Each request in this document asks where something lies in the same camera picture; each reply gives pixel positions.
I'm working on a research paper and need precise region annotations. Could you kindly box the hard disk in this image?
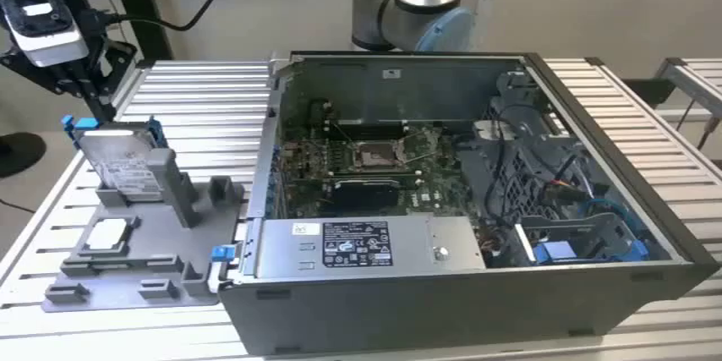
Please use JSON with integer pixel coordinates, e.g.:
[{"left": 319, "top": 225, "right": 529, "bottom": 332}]
[{"left": 59, "top": 114, "right": 170, "bottom": 205}]

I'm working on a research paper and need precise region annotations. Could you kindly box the grey perforated disk bay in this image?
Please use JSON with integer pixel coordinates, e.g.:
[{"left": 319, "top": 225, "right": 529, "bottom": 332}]
[{"left": 456, "top": 68, "right": 638, "bottom": 231}]

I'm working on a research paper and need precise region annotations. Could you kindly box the grey metal disk bay cage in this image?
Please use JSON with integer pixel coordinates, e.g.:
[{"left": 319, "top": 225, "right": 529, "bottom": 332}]
[{"left": 505, "top": 208, "right": 675, "bottom": 270}]

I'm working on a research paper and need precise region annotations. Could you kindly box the black round monitor base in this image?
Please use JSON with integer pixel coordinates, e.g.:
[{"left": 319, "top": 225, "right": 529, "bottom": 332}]
[{"left": 0, "top": 131, "right": 48, "bottom": 179}]

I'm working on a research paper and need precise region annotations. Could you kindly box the silver CPU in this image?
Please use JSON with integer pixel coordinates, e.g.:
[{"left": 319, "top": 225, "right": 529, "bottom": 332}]
[{"left": 93, "top": 217, "right": 135, "bottom": 251}]

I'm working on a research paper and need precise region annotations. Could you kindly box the grey plastic parts rack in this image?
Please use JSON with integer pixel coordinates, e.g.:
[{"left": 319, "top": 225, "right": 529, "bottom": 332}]
[{"left": 41, "top": 149, "right": 252, "bottom": 315}]

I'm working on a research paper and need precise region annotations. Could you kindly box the thin metal locking lever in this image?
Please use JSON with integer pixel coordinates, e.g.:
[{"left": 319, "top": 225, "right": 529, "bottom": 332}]
[
  {"left": 331, "top": 120, "right": 358, "bottom": 145},
  {"left": 406, "top": 123, "right": 444, "bottom": 163}
]

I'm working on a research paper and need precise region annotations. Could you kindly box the grey power supply with label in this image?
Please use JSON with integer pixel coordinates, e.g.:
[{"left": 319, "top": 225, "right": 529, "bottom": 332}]
[{"left": 252, "top": 215, "right": 490, "bottom": 282}]

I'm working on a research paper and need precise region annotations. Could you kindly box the CPU socket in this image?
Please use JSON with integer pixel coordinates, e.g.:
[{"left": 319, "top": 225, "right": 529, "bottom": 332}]
[{"left": 348, "top": 139, "right": 404, "bottom": 170}]

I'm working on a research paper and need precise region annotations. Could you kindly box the black graphics card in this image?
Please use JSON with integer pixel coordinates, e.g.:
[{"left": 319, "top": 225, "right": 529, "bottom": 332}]
[{"left": 330, "top": 178, "right": 403, "bottom": 215}]

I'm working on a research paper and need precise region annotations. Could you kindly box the metal socket cover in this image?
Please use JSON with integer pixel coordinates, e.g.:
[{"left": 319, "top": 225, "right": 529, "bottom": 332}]
[{"left": 398, "top": 127, "right": 444, "bottom": 159}]

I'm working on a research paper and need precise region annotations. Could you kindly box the green motherboard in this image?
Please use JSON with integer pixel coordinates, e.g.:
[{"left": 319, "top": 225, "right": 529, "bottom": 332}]
[{"left": 279, "top": 122, "right": 475, "bottom": 218}]

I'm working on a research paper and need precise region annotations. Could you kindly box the dark grey open PC case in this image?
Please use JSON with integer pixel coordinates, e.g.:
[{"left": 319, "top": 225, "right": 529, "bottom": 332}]
[{"left": 219, "top": 50, "right": 710, "bottom": 356}]

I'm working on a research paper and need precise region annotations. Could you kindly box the aluminium slat side table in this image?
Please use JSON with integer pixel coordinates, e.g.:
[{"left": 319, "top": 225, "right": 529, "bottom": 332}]
[{"left": 653, "top": 56, "right": 722, "bottom": 125}]

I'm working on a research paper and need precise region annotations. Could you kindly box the black frame post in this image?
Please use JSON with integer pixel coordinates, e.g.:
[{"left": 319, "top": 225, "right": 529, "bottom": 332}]
[{"left": 115, "top": 0, "right": 175, "bottom": 62}]

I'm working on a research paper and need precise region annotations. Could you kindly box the red black twisted wire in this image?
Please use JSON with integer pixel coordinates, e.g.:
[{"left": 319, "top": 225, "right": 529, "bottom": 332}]
[{"left": 477, "top": 225, "right": 503, "bottom": 256}]

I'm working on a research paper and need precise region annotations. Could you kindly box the blue plastic drive bracket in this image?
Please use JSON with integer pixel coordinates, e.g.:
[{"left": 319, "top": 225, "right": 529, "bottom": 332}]
[{"left": 533, "top": 238, "right": 649, "bottom": 263}]

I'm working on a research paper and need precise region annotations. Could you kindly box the blue data wire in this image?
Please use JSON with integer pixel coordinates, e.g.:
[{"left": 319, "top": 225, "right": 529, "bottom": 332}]
[{"left": 579, "top": 196, "right": 642, "bottom": 235}]

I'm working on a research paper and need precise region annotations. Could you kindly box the black table bracket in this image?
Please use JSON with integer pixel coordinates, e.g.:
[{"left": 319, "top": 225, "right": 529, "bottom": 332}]
[{"left": 623, "top": 77, "right": 677, "bottom": 107}]

